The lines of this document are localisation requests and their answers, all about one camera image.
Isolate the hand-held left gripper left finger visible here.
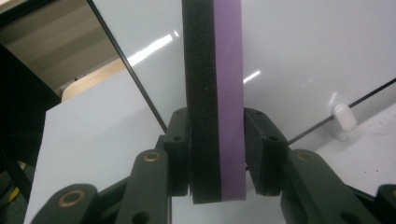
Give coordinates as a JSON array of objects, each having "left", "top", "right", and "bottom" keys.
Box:
[{"left": 163, "top": 107, "right": 191, "bottom": 198}]

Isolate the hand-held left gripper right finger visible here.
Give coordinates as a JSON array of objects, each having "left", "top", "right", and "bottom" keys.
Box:
[{"left": 243, "top": 107, "right": 290, "bottom": 197}]

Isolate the purple and black whiteboard eraser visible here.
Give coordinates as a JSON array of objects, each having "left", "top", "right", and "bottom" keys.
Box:
[{"left": 181, "top": 0, "right": 248, "bottom": 205}]

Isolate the white whiteboard with black frame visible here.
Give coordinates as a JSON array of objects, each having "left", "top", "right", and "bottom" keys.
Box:
[{"left": 86, "top": 0, "right": 396, "bottom": 147}]

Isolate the white whiteboard foot clip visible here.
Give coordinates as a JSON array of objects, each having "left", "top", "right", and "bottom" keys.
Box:
[{"left": 331, "top": 103, "right": 359, "bottom": 142}]

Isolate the white table sheet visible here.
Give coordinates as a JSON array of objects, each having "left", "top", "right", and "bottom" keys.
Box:
[{"left": 22, "top": 68, "right": 396, "bottom": 224}]

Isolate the wooden table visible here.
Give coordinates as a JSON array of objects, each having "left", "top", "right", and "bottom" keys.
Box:
[{"left": 60, "top": 58, "right": 128, "bottom": 104}]

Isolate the black curtain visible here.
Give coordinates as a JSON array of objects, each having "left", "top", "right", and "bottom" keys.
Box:
[{"left": 0, "top": 43, "right": 63, "bottom": 169}]

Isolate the black metal stand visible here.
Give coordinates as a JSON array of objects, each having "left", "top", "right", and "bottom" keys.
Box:
[{"left": 0, "top": 144, "right": 34, "bottom": 204}]

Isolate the yellow floor item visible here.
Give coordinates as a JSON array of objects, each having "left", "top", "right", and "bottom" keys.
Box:
[{"left": 7, "top": 186, "right": 22, "bottom": 203}]

